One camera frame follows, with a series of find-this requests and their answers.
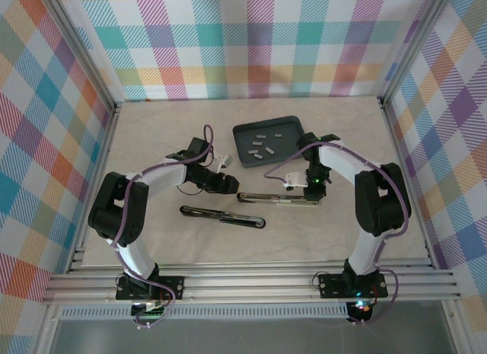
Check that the black stapler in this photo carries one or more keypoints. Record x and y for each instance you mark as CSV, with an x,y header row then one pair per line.
x,y
201,212
243,197

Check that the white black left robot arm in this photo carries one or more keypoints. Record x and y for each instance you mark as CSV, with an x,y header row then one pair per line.
x,y
114,209

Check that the dark grey plastic tray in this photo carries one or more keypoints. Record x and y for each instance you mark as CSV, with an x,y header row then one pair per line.
x,y
285,141

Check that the green circuit board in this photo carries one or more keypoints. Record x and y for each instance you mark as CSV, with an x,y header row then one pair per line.
x,y
150,309

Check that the circuit board with LED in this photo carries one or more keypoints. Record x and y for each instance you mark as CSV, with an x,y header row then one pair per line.
x,y
359,310

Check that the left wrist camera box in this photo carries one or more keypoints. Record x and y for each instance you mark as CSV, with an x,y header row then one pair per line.
x,y
222,163

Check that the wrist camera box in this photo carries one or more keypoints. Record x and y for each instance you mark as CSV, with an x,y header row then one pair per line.
x,y
222,163
295,179

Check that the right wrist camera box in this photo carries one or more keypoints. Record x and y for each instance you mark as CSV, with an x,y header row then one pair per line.
x,y
295,179

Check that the aluminium side rail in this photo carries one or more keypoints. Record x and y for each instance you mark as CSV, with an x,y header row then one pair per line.
x,y
408,179
100,179

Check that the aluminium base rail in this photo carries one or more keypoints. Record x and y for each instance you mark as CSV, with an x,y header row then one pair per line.
x,y
247,283

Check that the aluminium frame post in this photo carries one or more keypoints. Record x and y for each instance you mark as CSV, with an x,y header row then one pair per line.
x,y
86,53
412,45

